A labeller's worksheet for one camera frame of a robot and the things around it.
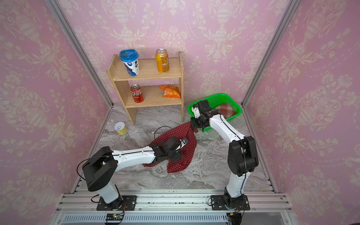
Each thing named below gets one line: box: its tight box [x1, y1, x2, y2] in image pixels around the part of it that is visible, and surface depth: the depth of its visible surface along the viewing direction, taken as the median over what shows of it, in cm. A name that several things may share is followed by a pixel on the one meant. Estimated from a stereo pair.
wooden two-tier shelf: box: [106, 51, 185, 126], surface depth 83 cm
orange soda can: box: [155, 48, 170, 74], surface depth 73 cm
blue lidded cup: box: [119, 49, 140, 77], surface depth 71 cm
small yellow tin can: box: [114, 121, 128, 135], surface depth 102 cm
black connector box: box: [227, 212, 243, 225], surface depth 73 cm
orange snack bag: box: [159, 85, 181, 99], surface depth 94 cm
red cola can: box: [130, 84, 145, 104], surface depth 87 cm
